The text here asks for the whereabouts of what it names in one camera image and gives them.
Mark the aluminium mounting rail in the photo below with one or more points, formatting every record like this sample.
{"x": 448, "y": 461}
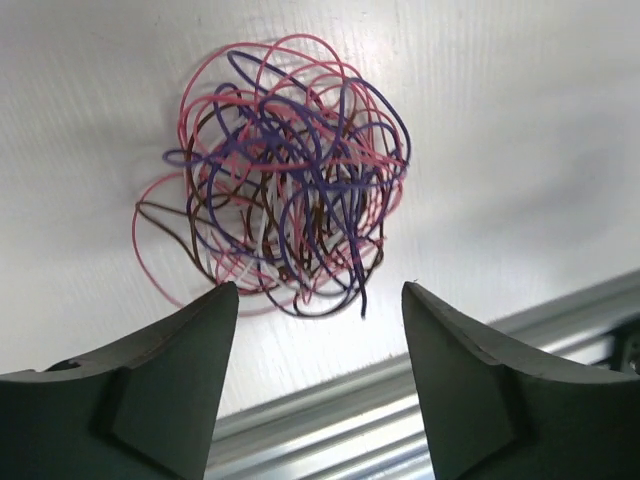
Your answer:
{"x": 366, "y": 425}

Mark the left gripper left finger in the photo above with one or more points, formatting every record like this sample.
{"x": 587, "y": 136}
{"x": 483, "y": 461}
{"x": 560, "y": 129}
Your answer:
{"x": 142, "y": 407}

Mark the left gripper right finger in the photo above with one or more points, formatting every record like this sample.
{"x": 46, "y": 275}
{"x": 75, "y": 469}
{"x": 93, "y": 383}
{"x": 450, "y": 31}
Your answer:
{"x": 494, "y": 407}

